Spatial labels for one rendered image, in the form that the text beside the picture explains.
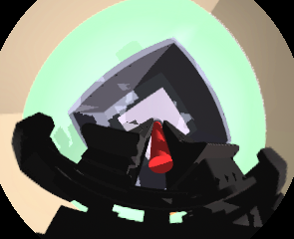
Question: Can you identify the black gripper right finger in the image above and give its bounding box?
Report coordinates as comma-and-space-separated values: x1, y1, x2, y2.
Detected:
162, 120, 239, 190

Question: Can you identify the red peg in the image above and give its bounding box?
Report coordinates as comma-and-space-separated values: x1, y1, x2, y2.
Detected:
149, 122, 173, 172

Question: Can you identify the white square plate with hole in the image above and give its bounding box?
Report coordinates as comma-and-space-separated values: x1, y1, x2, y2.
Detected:
118, 88, 189, 134

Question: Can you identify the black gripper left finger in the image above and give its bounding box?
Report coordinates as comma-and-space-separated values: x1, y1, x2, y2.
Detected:
82, 119, 153, 186

